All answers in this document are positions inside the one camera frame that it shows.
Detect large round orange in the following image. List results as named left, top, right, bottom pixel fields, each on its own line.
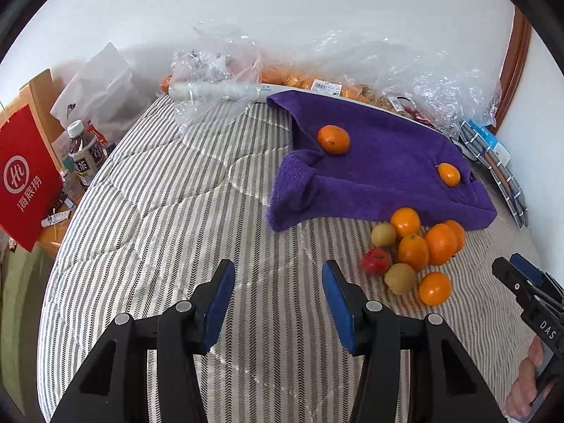
left=423, top=222, right=458, bottom=265

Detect small oval orange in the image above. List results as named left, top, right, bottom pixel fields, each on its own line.
left=437, top=163, right=461, bottom=187

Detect right hand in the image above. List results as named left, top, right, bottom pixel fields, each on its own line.
left=505, top=336, right=545, bottom=422

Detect big orange by towel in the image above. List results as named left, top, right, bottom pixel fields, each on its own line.
left=445, top=220, right=466, bottom=253

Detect front orange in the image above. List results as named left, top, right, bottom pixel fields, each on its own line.
left=418, top=272, right=452, bottom=306

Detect grey checked folded cloth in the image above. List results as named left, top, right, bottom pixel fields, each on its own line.
left=460, top=121, right=529, bottom=229

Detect mid pile orange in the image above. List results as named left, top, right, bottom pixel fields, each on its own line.
left=398, top=234, right=429, bottom=273

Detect green kiwi fruit front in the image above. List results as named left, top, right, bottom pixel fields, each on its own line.
left=384, top=263, right=417, bottom=295

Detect green kiwi fruit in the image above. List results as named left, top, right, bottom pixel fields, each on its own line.
left=384, top=263, right=417, bottom=295
left=371, top=222, right=397, bottom=248

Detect orange behind pile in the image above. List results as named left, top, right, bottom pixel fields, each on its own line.
left=389, top=206, right=421, bottom=240

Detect red small fruit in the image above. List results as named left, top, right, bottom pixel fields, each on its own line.
left=360, top=247, right=393, bottom=277

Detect green kiwi fruit back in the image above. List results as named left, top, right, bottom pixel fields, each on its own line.
left=371, top=222, right=397, bottom=248

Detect striped bed quilt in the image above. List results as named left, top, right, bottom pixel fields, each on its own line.
left=36, top=93, right=543, bottom=423

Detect purple towel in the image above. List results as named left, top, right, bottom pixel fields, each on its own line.
left=268, top=91, right=497, bottom=232

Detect red paper bag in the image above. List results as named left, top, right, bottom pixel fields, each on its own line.
left=0, top=106, right=62, bottom=251

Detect tea bottle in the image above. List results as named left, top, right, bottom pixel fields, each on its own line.
left=67, top=120, right=106, bottom=189

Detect white plastic bag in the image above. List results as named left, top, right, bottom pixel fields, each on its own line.
left=51, top=43, right=151, bottom=143

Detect clear plastic bags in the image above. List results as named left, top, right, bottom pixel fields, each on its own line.
left=161, top=26, right=501, bottom=136

